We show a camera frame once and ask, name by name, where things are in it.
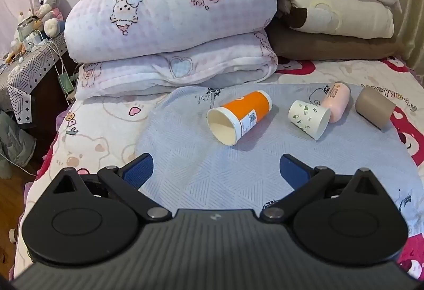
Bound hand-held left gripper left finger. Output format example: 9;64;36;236
46;153;171;221

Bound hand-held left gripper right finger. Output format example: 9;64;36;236
260;153;387;222

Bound orange paper cup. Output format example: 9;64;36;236
206;90;273;146

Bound white leaf-print paper cup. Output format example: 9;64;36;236
288;100;331;141

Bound pink cup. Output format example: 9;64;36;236
321;82;351;123

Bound brown paper cup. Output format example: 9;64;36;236
355;87;397;131

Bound grey quilted mat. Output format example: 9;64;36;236
134;82;419;213

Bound green face mask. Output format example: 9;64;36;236
58;73;75;92

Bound grey cloth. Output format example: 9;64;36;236
0;109;36;178

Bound brown pillow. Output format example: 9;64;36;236
267;23;406;61

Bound bedside table with patterned cloth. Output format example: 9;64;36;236
0;32;69;127

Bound pink checked folded quilt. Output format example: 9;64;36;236
64;0;280;100

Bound cream folded blanket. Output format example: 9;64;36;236
278;0;396;39

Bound white cables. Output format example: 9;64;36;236
33;29;79;102

